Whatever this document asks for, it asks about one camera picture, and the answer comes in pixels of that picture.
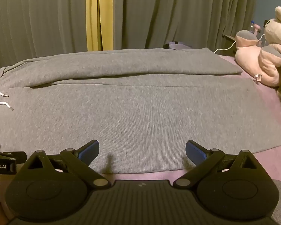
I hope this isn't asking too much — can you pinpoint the beige plush bunny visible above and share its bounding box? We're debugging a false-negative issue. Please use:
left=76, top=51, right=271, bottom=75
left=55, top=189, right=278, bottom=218
left=264, top=6, right=281, bottom=98

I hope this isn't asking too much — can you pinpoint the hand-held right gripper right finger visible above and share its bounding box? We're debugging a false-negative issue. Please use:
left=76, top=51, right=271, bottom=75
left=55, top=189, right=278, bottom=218
left=173, top=140, right=260, bottom=189

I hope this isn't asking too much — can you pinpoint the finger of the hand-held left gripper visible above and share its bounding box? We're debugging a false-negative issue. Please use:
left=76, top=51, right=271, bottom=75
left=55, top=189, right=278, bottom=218
left=0, top=150, right=28, bottom=163

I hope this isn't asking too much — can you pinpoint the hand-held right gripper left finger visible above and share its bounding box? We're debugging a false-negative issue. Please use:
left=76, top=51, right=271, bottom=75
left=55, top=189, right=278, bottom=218
left=26, top=140, right=109, bottom=189

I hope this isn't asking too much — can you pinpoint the pink bed sheet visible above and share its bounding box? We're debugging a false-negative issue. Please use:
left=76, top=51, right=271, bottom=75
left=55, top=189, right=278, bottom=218
left=0, top=54, right=281, bottom=194

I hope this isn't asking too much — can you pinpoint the pink plush toy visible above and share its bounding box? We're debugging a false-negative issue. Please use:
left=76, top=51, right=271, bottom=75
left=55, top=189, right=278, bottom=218
left=235, top=29, right=281, bottom=87

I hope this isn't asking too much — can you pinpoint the grey knitted sock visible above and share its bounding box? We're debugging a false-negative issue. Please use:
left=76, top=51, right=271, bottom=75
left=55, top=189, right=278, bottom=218
left=0, top=47, right=281, bottom=174

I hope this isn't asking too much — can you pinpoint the dark nightstand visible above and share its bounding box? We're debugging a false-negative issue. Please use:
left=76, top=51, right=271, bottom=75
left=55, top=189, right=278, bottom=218
left=223, top=34, right=237, bottom=50

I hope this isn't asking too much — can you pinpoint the white cable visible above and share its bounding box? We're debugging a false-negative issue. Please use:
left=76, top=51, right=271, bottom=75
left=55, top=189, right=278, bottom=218
left=213, top=34, right=265, bottom=53

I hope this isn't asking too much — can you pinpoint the clear water bottle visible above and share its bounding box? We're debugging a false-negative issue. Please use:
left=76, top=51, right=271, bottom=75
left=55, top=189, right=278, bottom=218
left=249, top=20, right=261, bottom=35

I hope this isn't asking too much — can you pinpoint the yellow curtain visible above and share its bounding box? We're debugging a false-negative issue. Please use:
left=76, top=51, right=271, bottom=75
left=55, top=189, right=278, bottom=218
left=85, top=0, right=114, bottom=51

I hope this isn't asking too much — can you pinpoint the purple storage box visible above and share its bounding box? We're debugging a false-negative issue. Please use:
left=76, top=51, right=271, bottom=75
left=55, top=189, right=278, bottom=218
left=163, top=41, right=193, bottom=51

